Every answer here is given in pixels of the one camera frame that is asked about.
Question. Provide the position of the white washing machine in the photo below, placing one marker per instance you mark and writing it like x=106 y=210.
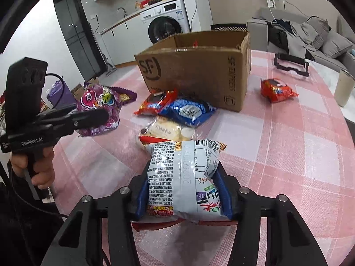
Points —
x=166 y=27

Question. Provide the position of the purple snack packet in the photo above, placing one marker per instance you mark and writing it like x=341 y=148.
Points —
x=97 y=99

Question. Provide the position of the printed floor cardboard box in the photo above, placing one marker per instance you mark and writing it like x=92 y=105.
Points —
x=79 y=91

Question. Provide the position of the black garment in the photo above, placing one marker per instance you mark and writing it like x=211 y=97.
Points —
x=277 y=38

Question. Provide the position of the square grey cushion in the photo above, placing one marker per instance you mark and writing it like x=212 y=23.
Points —
x=337 y=45

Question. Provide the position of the red striped noodle packet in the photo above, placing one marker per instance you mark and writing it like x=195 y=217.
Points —
x=155 y=139

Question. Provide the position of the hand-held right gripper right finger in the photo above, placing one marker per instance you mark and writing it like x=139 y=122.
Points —
x=226 y=196

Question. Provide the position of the beige tumbler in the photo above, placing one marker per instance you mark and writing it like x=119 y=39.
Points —
x=342 y=88

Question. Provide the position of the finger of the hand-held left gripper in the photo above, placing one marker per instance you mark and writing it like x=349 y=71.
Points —
x=88 y=119
x=55 y=115

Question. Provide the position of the large white noodle packet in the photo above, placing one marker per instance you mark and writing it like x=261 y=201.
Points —
x=183 y=177

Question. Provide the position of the white marble side table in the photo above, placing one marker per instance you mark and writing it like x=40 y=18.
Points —
x=324 y=88

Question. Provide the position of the dark door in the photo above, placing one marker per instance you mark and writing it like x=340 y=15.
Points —
x=75 y=38

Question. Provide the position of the white lower kitchen cabinets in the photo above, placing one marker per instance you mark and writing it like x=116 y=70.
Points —
x=124 y=41

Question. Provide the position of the black plastic frame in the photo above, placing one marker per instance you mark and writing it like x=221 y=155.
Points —
x=291 y=68

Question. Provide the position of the kitchen faucet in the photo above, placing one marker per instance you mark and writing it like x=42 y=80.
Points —
x=124 y=11

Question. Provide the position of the tall grey cushion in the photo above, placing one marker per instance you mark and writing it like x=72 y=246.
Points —
x=319 y=30

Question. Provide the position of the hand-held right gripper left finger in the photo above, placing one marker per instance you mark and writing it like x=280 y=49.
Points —
x=140 y=199

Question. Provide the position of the red box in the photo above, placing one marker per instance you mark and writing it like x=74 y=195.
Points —
x=147 y=2

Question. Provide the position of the purple bag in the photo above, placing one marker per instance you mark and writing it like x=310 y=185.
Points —
x=62 y=97

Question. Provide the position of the blue snack packet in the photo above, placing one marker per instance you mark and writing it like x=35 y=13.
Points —
x=185 y=110

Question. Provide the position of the red orange snack packet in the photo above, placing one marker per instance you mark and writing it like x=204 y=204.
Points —
x=277 y=90

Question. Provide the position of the grey sofa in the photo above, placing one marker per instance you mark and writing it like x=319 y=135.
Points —
x=258 y=30

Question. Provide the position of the person's left hand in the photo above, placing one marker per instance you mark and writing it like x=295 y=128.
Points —
x=44 y=169

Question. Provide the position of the person's left forearm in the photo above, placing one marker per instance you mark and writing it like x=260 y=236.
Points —
x=22 y=227

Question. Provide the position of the pink plaid tablecloth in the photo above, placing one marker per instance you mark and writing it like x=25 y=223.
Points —
x=277 y=158

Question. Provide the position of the grey stick mop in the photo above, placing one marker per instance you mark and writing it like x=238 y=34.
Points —
x=109 y=66

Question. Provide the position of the pale yellow bread packet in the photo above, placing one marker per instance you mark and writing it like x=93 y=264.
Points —
x=166 y=128

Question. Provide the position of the grey coat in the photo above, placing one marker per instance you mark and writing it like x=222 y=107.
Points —
x=296 y=33

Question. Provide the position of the brown cardboard box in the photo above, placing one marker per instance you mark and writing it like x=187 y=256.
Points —
x=194 y=74

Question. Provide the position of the black patterned stool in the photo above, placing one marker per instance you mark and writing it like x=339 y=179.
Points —
x=227 y=28

